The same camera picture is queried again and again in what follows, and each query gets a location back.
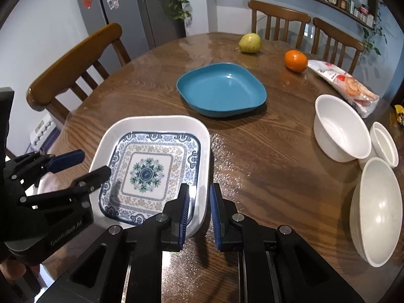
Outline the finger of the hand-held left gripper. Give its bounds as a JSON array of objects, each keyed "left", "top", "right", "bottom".
[
  {"left": 18, "top": 165, "right": 112, "bottom": 211},
  {"left": 4, "top": 150, "right": 85, "bottom": 186}
]

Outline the grey refrigerator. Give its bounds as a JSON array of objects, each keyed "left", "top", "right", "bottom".
[{"left": 72, "top": 0, "right": 187, "bottom": 67}]

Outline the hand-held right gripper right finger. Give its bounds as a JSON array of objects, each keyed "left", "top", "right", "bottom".
[{"left": 209, "top": 183, "right": 367, "bottom": 303}]

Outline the orange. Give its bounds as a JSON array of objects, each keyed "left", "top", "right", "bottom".
[{"left": 284, "top": 50, "right": 308, "bottom": 73}]

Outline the blue square plate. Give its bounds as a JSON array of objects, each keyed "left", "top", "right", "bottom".
[{"left": 176, "top": 62, "right": 266, "bottom": 118}]

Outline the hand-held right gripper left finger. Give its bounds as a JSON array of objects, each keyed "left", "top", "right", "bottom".
[{"left": 38, "top": 183, "right": 191, "bottom": 303}]

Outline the white patterned square plate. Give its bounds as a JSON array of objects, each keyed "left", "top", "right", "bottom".
[{"left": 89, "top": 115, "right": 211, "bottom": 240}]

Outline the green pear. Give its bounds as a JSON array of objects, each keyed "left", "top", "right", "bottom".
[{"left": 234, "top": 33, "right": 262, "bottom": 54}]

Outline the clear snack packet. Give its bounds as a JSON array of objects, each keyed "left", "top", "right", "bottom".
[{"left": 307, "top": 59, "right": 379, "bottom": 119}]

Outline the medium white bowl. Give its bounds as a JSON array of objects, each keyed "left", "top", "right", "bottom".
[{"left": 313, "top": 94, "right": 372, "bottom": 162}]

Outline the trailing green shelf plant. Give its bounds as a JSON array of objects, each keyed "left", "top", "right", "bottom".
[{"left": 361, "top": 0, "right": 387, "bottom": 56}]

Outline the small white bowl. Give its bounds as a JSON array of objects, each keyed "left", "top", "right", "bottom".
[{"left": 358, "top": 121, "right": 400, "bottom": 169}]

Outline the wooden chair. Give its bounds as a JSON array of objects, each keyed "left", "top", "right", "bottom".
[
  {"left": 26, "top": 23, "right": 131, "bottom": 123},
  {"left": 311, "top": 17, "right": 365, "bottom": 73},
  {"left": 248, "top": 0, "right": 311, "bottom": 43}
]

